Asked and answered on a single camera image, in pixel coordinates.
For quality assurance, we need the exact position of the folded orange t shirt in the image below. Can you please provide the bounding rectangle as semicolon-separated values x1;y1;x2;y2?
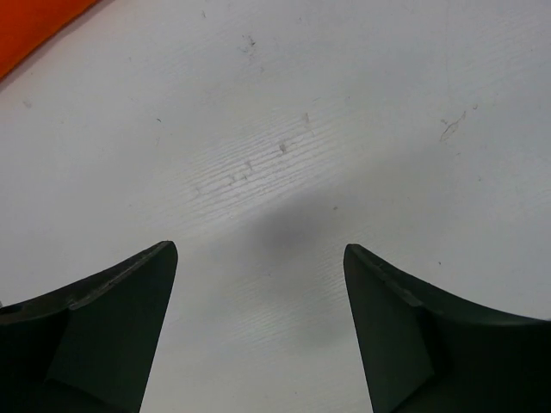
0;0;97;78

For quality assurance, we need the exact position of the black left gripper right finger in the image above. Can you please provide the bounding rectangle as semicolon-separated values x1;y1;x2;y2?
344;244;550;412

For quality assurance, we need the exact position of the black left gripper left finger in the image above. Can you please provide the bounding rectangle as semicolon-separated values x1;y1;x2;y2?
1;241;178;412

